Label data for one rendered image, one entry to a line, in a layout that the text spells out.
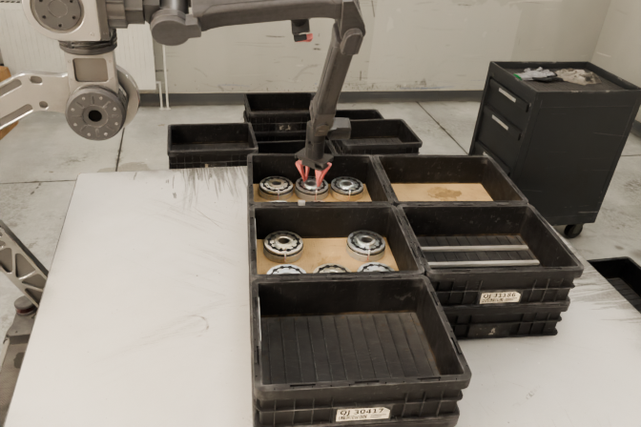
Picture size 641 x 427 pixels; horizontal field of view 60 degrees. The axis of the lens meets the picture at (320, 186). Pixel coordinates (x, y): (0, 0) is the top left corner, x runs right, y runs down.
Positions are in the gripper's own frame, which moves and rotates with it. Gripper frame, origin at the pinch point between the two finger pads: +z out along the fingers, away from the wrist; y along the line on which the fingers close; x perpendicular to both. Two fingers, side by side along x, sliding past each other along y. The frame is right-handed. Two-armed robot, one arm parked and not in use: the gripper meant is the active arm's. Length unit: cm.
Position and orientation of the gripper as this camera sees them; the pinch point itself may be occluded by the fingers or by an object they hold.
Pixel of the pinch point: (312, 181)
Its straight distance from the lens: 170.7
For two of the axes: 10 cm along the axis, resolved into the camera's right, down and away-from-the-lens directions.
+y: -8.5, -3.2, 4.1
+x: -5.1, 4.0, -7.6
